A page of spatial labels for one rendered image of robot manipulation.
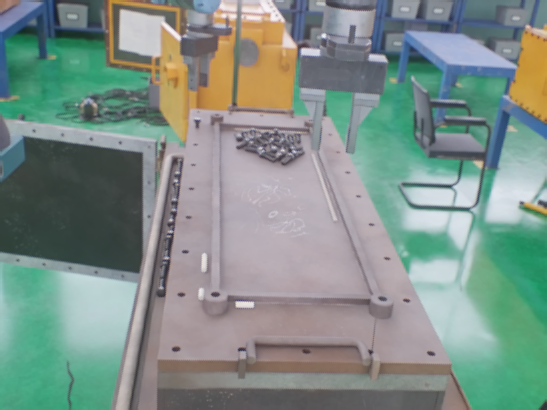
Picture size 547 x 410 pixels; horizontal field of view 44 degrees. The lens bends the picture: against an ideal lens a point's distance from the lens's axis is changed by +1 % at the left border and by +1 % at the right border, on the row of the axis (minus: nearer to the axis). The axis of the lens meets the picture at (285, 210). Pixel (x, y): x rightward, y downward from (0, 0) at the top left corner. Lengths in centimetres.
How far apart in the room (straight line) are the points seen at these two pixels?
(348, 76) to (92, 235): 165
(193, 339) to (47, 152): 149
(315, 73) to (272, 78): 294
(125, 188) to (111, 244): 24
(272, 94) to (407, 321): 294
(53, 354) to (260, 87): 184
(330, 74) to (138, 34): 447
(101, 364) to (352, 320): 222
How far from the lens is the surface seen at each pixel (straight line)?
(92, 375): 320
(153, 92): 677
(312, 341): 107
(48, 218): 257
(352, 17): 101
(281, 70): 395
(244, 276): 124
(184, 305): 115
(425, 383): 112
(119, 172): 238
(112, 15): 551
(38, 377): 323
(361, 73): 104
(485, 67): 725
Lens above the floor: 199
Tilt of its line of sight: 25 degrees down
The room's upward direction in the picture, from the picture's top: 6 degrees clockwise
